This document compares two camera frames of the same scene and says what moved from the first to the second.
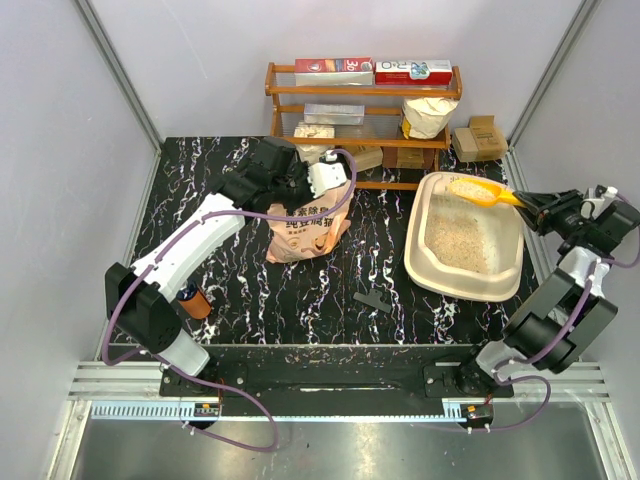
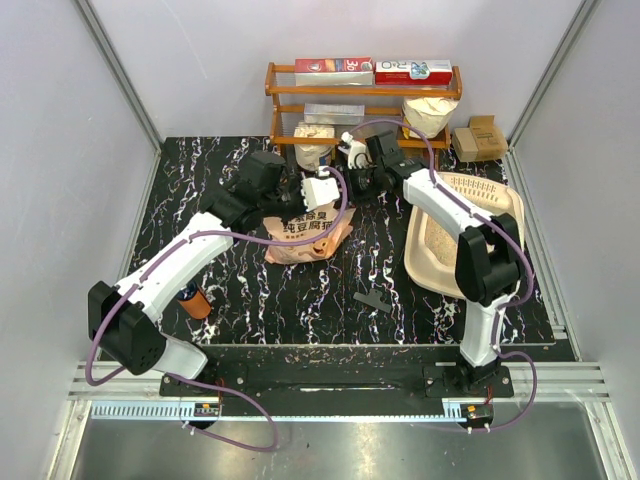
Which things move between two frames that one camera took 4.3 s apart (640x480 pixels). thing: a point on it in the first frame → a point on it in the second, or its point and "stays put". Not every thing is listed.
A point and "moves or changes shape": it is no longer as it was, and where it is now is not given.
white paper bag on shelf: x=426 y=117 stays put
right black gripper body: x=564 y=218 → x=362 y=184
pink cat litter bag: x=290 y=239 moves or changes shape
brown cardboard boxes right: x=480 y=141 stays put
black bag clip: x=373 y=299 stays put
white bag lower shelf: x=313 y=152 stays put
